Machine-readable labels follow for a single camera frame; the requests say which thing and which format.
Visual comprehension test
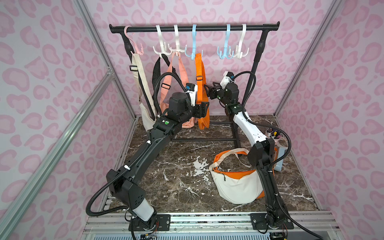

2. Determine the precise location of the small orange sling bag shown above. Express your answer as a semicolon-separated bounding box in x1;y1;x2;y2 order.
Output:
195;53;210;130

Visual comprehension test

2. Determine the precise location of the pink shoulder bag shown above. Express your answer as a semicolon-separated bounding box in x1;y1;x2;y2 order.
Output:
160;53;195;128

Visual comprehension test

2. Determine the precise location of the large orange crescent bag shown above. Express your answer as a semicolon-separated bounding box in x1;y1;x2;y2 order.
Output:
212;146;280;199

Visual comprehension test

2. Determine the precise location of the cream white crescent bag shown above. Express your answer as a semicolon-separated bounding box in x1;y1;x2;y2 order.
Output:
208;148;265;205

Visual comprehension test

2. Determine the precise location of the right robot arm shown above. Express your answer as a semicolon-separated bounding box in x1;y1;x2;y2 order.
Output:
204;71;323;240

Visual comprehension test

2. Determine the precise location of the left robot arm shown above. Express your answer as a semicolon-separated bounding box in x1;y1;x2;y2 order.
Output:
86;72;209;231

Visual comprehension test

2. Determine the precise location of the light blue hook right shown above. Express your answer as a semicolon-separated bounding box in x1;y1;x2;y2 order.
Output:
217;24;234;60

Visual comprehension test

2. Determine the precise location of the light blue hook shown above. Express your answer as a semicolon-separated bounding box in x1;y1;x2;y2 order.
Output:
217;24;234;60
185;24;197;61

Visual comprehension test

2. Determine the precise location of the white plastic hook right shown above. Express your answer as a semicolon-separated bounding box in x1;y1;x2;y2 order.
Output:
233;24;249;60

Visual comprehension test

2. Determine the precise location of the white plastic hook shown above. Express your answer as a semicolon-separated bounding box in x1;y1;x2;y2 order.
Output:
233;24;249;60
153;25;172;56
168;25;185;56

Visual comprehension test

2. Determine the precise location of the black sling bag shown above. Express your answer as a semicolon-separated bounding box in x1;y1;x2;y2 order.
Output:
152;54;171;116

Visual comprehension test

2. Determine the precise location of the light blue hook left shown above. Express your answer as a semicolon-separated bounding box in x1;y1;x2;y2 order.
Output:
185;24;197;61

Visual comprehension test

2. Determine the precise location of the pink plastic hook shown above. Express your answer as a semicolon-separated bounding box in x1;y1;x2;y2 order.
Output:
124;26;144;55

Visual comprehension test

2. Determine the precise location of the pink pen cup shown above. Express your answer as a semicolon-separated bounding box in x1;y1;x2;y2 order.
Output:
265;128;283;144

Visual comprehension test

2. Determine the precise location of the grey blue flat box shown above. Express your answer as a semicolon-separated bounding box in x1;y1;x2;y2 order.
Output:
273;146;286;172

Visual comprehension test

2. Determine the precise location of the black garment rack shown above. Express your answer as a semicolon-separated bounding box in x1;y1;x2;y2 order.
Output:
110;23;280;155

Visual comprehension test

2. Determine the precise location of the cream bag striped strap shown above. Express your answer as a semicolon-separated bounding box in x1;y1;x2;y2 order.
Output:
129;52;160;132

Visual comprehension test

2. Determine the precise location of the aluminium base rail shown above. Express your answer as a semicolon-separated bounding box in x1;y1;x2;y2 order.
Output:
81;211;340;240

